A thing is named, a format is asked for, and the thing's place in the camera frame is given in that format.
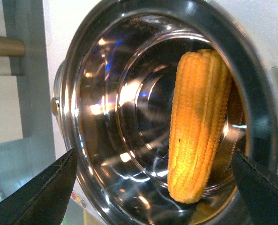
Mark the white electric cooking pot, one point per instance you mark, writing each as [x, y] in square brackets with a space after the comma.
[113, 98]

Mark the yellow corn cob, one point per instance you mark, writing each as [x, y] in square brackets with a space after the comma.
[201, 93]

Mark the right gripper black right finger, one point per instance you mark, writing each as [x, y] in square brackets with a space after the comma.
[258, 187]

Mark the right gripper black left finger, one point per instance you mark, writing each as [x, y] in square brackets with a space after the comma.
[44, 199]

